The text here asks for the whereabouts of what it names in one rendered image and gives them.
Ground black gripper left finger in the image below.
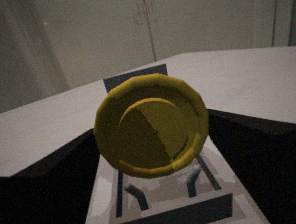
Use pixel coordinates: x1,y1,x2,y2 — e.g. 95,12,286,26
0,128,100,224

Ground golden yellow plate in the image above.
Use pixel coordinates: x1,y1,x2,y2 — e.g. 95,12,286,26
93,73,209,179

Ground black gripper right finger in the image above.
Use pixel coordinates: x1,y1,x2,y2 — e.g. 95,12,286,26
207,109,296,224

